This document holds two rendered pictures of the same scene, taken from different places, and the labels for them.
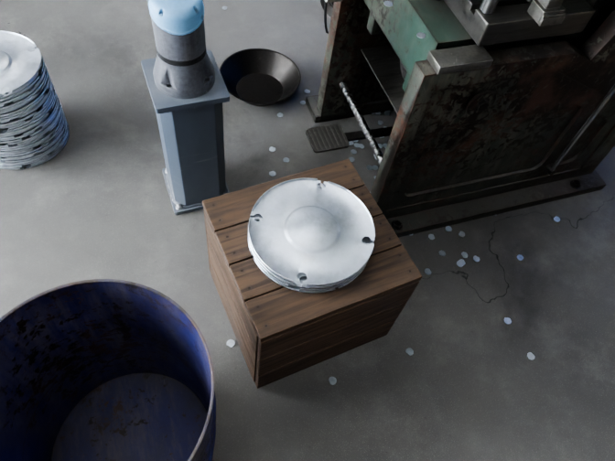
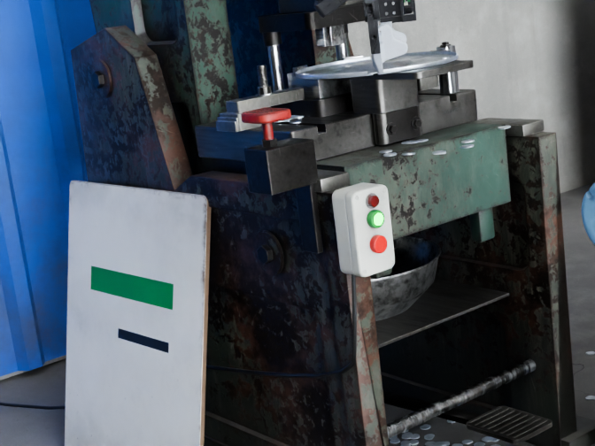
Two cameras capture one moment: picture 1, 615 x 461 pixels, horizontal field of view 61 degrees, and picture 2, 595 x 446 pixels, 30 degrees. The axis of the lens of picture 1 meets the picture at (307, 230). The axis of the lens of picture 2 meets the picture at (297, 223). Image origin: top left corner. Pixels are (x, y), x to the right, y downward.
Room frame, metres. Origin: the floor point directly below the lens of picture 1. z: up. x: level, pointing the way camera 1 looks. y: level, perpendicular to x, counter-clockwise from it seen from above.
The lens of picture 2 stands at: (1.78, 1.71, 0.96)
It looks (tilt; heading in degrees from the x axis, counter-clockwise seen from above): 13 degrees down; 261
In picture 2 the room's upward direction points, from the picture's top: 7 degrees counter-clockwise
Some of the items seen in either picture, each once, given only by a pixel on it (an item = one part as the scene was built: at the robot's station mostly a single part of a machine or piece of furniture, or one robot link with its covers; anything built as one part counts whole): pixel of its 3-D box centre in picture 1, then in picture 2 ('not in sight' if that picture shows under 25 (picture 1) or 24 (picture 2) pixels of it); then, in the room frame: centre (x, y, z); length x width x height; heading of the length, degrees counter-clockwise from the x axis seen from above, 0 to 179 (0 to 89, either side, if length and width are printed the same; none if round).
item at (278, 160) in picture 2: not in sight; (286, 197); (1.52, 0.01, 0.62); 0.10 x 0.06 x 0.20; 28
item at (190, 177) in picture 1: (191, 139); not in sight; (1.00, 0.38, 0.23); 0.19 x 0.19 x 0.45; 30
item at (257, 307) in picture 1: (302, 273); not in sight; (0.66, -0.01, 0.18); 0.40 x 0.38 x 0.35; 124
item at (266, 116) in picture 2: not in sight; (268, 134); (1.53, 0.02, 0.72); 0.07 x 0.06 x 0.08; 118
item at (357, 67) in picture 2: not in sight; (376, 65); (1.29, -0.22, 0.78); 0.29 x 0.29 x 0.01
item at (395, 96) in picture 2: not in sight; (398, 102); (1.27, -0.18, 0.72); 0.25 x 0.14 x 0.14; 118
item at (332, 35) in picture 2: not in sight; (331, 34); (1.34, -0.33, 0.84); 0.05 x 0.03 x 0.04; 28
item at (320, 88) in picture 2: not in sight; (334, 79); (1.34, -0.33, 0.76); 0.15 x 0.09 x 0.05; 28
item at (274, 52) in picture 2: not in sight; (274, 60); (1.45, -0.35, 0.81); 0.02 x 0.02 x 0.14
